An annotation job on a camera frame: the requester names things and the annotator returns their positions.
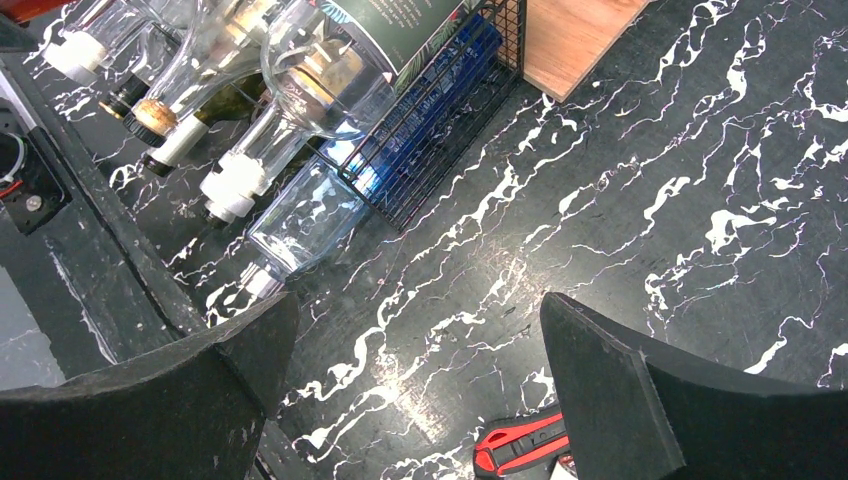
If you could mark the clear bottle with white cap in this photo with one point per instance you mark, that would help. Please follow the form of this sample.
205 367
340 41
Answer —
95 39

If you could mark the red black utility knife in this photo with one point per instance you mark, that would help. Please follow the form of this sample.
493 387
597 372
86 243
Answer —
513 445

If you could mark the clear bottle with cork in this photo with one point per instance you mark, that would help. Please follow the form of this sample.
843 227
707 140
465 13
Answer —
222 45

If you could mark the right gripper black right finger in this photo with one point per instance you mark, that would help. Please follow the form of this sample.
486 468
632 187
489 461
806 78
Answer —
638 408

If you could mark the clear bottle with dark label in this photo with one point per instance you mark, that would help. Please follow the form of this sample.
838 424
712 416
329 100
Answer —
334 69

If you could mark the dark green wine bottle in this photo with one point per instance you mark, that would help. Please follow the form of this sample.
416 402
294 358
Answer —
234 102

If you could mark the wooden board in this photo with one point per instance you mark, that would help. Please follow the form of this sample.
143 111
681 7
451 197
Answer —
565 39

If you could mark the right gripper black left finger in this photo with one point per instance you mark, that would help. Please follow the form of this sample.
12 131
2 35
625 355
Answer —
192 409

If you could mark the dark bottle with black cap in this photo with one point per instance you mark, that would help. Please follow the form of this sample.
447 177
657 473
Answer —
156 48

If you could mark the black wire wine rack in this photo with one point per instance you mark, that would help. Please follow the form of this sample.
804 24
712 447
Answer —
397 166

